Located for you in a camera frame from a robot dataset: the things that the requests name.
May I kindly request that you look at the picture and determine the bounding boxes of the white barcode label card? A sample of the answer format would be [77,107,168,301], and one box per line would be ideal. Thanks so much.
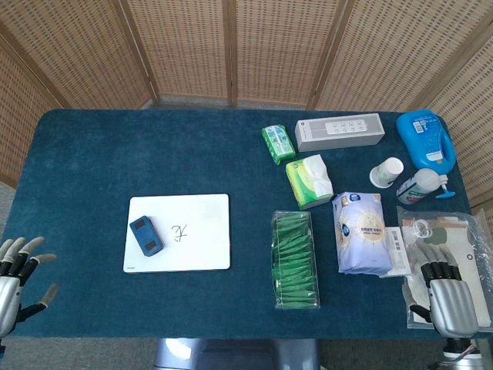
[379,226,412,279]

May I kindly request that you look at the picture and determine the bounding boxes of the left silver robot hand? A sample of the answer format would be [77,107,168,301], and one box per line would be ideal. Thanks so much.
[0,236,59,340]

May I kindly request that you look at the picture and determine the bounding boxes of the dark blue table cloth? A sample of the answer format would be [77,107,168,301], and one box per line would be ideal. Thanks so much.
[0,108,475,341]

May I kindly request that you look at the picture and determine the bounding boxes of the wooden rattan folding screen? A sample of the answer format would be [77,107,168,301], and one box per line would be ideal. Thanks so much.
[0,0,493,209]

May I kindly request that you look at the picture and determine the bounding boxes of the blue board eraser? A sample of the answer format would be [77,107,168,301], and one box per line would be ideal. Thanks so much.
[129,215,165,258]

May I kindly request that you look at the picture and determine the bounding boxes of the white pump dispenser bottle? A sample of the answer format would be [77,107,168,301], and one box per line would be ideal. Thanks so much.
[396,168,458,206]

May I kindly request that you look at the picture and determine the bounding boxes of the clear box of green sachets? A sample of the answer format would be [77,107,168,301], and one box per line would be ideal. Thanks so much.
[271,210,321,311]

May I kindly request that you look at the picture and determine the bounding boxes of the white paper cup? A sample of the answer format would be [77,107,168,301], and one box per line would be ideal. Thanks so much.
[369,156,404,189]

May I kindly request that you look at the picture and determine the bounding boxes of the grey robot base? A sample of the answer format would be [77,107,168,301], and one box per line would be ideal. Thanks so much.
[153,338,320,370]

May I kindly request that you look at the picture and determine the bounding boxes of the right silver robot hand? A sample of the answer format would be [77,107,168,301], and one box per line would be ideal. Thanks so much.
[408,242,479,338]

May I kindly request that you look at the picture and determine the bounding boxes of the white drawing board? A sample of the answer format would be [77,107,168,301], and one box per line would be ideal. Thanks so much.
[122,193,231,274]

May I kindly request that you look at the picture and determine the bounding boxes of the clear plastic zip bag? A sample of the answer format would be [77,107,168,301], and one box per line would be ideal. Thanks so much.
[395,205,493,331]

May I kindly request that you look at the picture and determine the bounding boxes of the white blue refill pouch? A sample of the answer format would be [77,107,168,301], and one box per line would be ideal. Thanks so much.
[331,191,394,277]

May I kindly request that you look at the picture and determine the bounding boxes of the grey power strip box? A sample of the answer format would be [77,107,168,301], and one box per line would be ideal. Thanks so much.
[294,113,386,153]

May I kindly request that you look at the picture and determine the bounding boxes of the green wet wipes pack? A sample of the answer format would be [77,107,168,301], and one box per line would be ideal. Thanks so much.
[261,124,297,166]

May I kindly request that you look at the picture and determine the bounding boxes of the blue detergent bottle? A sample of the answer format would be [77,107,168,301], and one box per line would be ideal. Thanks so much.
[396,109,458,170]

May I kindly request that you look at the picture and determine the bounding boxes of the green facial tissue pack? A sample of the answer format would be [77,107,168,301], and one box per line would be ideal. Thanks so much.
[285,153,334,210]

